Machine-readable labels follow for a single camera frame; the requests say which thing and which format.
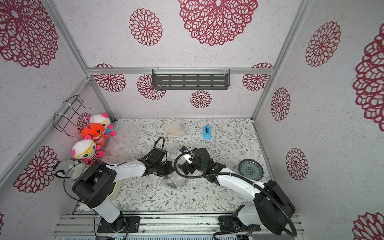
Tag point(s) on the blue floral ceramic plate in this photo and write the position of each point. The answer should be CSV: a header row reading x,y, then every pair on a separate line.
x,y
251,169

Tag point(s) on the clear bubble wrap sheet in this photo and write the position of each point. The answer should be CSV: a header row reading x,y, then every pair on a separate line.
x,y
175,129
174,176

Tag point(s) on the red monster plush toy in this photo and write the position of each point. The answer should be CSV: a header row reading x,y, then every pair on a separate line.
x,y
96,132

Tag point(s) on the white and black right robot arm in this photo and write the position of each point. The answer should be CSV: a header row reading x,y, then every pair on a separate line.
x,y
271,206

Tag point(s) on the grey plush koala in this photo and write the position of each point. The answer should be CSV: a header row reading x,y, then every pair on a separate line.
x,y
69,169

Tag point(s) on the cream plate with black flowers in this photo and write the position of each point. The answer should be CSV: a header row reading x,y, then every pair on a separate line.
x,y
175,129

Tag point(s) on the grey slotted wall shelf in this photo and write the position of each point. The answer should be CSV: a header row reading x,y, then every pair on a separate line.
x,y
195,81

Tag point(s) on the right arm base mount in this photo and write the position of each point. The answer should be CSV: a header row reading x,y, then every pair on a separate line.
x,y
232,223

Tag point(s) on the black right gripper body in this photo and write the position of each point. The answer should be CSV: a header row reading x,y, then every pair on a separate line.
x,y
192,163

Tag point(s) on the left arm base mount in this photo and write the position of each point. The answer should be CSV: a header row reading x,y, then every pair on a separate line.
x,y
126,224

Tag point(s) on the black wire wall basket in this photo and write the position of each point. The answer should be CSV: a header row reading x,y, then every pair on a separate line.
x,y
69,120

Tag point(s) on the white plush with blue dots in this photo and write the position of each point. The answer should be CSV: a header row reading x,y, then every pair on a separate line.
x,y
104,120

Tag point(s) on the white plush with striped shirt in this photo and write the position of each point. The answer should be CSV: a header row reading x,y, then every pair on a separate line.
x,y
87,151

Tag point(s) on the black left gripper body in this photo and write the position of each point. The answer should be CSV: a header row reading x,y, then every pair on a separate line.
x,y
163,168

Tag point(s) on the blue tape dispenser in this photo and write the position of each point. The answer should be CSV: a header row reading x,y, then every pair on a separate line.
x,y
207,132

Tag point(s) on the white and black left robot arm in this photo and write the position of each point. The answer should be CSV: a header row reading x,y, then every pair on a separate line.
x,y
96,184

